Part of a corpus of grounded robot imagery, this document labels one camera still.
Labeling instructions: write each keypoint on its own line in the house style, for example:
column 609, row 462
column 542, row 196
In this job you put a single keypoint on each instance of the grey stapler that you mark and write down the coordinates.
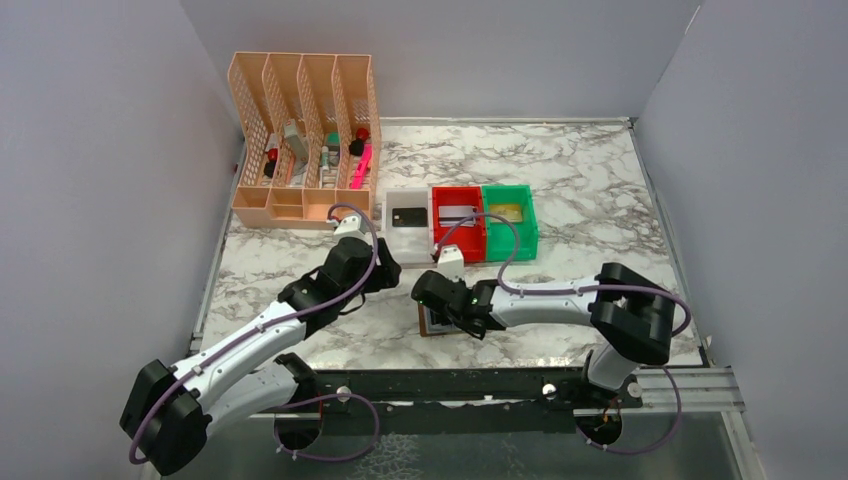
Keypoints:
column 296, row 140

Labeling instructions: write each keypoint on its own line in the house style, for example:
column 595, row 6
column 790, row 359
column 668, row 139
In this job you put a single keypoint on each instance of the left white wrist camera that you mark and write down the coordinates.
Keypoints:
column 351, row 226

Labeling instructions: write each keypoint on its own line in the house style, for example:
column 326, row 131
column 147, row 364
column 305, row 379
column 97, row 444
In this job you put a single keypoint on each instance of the pink highlighter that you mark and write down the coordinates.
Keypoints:
column 362, row 168

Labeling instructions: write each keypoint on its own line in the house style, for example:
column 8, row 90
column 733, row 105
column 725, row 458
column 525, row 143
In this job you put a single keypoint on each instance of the brown leather card holder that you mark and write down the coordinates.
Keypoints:
column 433, row 324

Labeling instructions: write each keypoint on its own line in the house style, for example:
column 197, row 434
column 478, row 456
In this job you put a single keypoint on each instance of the red black marker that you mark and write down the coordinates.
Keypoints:
column 269, row 168

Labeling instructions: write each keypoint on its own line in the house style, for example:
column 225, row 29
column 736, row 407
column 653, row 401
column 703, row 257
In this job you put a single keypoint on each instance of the gold credit card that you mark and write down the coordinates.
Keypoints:
column 510, row 212

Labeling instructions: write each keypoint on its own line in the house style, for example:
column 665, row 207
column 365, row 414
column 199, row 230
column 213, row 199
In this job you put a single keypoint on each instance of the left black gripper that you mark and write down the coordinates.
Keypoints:
column 382, row 270

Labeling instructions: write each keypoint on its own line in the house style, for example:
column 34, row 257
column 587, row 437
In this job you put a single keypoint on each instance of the white plastic bin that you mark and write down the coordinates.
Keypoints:
column 409, row 246

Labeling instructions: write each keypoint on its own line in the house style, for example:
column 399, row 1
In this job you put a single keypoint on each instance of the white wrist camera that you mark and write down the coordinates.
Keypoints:
column 450, row 261
column 351, row 226

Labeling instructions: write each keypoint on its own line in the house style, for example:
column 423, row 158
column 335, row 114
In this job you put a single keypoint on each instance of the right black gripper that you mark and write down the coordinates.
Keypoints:
column 451, row 310

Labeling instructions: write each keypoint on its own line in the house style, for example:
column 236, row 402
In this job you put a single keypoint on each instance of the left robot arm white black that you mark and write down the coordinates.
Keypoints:
column 171, row 411

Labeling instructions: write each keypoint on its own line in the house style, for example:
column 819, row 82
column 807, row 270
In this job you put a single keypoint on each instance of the black mounting rail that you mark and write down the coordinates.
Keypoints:
column 448, row 401

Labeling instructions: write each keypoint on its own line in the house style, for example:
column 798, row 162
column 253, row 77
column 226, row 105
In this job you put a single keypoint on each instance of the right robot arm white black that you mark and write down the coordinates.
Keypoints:
column 633, row 315

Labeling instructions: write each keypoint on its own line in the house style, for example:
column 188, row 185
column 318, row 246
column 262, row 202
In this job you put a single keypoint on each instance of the peach plastic desk organizer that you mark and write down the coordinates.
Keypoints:
column 313, row 137

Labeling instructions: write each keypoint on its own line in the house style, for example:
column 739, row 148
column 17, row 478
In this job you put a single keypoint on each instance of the green plastic bin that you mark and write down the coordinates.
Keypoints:
column 500, row 238

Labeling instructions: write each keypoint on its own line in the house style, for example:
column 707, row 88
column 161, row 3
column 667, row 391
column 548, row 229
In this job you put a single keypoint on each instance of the black credit card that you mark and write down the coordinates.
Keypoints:
column 409, row 217

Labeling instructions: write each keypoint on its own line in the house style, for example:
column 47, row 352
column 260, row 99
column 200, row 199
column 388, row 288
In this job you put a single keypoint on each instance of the red plastic bin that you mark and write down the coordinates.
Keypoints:
column 470, row 237

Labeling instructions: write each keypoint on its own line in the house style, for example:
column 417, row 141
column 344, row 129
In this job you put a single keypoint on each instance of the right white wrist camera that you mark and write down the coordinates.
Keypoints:
column 450, row 261

